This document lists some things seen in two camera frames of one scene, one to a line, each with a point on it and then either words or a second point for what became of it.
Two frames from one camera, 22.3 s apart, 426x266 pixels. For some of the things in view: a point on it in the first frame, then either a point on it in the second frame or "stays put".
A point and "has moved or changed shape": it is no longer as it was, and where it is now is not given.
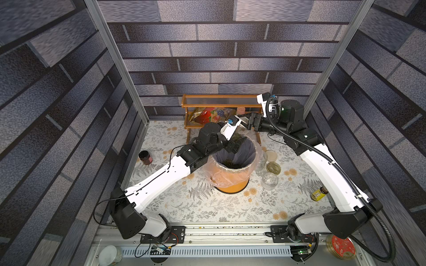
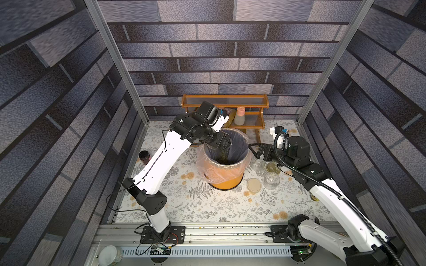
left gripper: x=233 y=146 to x=217 y=143
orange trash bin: x=231 y=171 has moved or changed shape
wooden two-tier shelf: x=200 y=109 stays put
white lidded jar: x=110 y=255 stays put
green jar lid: x=273 y=167 stays put
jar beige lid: x=238 y=136 to x=224 y=155
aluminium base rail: x=224 y=245 stays put
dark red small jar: x=145 y=157 stays put
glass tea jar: x=269 y=181 stays put
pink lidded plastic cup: x=241 y=111 stays put
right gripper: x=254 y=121 to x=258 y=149
